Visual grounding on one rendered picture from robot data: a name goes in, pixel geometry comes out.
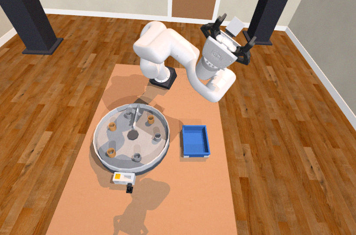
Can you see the blue tray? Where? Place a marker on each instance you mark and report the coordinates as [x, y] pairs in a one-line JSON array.
[[195, 141]]

